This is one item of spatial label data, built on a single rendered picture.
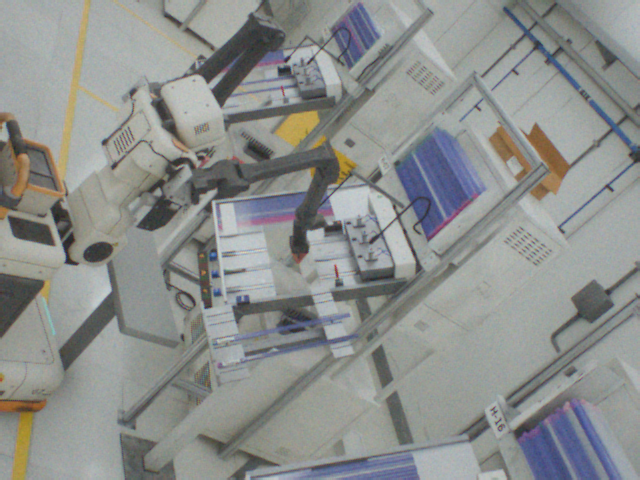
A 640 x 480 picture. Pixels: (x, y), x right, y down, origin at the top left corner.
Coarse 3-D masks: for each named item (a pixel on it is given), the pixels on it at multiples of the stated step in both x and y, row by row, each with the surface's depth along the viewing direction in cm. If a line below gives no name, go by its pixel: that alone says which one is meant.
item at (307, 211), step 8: (320, 168) 272; (320, 176) 271; (328, 176) 267; (336, 176) 267; (312, 184) 279; (320, 184) 275; (328, 184) 270; (312, 192) 282; (320, 192) 281; (304, 200) 291; (312, 200) 285; (320, 200) 288; (296, 208) 300; (304, 208) 292; (312, 208) 291; (304, 216) 295; (312, 216) 296; (304, 224) 300
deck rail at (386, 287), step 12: (336, 288) 304; (348, 288) 304; (360, 288) 305; (372, 288) 306; (384, 288) 307; (396, 288) 308; (252, 300) 301; (264, 300) 301; (276, 300) 301; (288, 300) 302; (300, 300) 303; (312, 300) 305; (336, 300) 307; (252, 312) 303; (264, 312) 304
